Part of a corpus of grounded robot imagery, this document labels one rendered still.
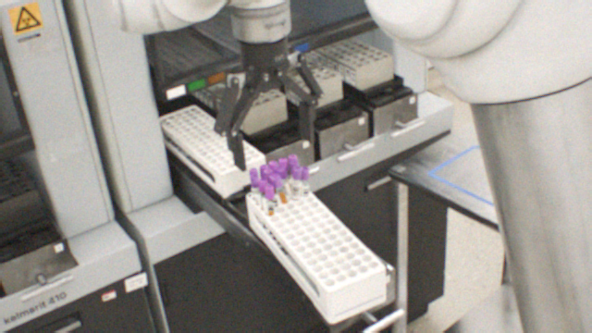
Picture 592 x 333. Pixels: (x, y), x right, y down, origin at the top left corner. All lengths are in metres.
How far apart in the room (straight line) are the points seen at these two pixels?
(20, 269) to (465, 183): 0.83
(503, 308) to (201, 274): 0.78
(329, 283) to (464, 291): 1.33
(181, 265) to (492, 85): 1.10
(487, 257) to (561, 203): 1.95
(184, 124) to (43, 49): 0.37
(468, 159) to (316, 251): 0.44
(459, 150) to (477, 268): 1.03
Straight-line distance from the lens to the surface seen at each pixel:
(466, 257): 2.50
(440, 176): 1.39
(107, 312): 1.51
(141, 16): 0.95
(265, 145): 1.52
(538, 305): 0.61
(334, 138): 1.60
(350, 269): 1.08
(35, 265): 1.39
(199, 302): 1.61
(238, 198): 1.37
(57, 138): 1.39
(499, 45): 0.50
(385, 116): 1.68
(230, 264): 1.60
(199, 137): 1.49
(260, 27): 1.08
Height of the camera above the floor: 1.58
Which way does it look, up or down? 32 degrees down
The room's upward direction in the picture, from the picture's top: 5 degrees counter-clockwise
